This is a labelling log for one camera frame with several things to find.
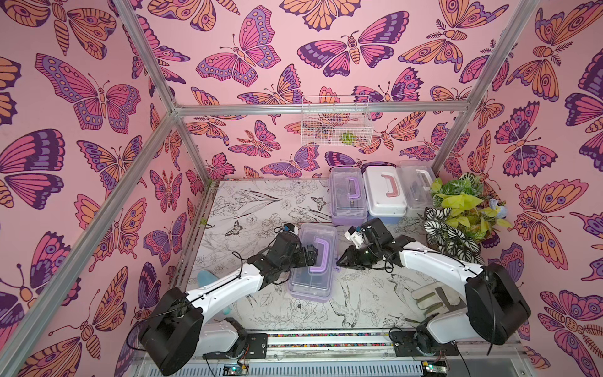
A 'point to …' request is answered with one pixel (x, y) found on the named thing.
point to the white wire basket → (337, 129)
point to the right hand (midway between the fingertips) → (340, 261)
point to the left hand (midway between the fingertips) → (311, 252)
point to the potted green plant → (462, 216)
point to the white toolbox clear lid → (418, 177)
